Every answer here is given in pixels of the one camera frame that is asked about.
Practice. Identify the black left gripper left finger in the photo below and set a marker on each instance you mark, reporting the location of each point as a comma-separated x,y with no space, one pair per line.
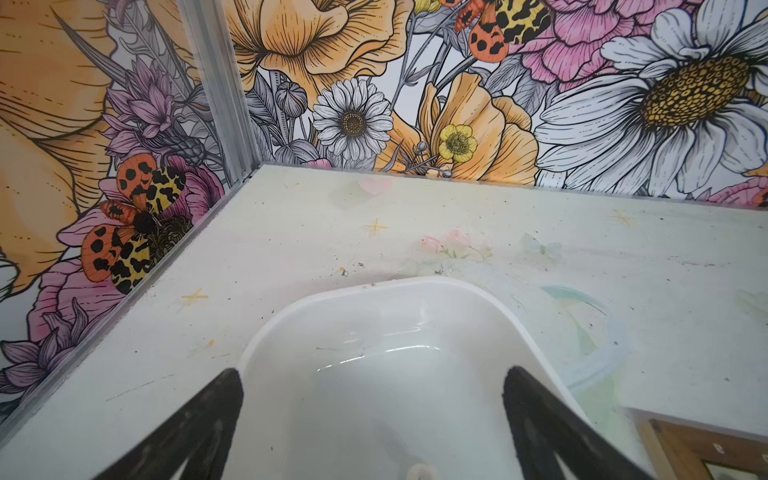
194,442

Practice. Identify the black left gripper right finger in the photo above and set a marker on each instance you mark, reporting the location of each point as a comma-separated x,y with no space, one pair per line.
550,439

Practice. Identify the wooden chess board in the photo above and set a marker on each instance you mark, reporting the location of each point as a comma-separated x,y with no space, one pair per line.
684,449

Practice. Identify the white plastic bin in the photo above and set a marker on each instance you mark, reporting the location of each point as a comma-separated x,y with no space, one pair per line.
395,380

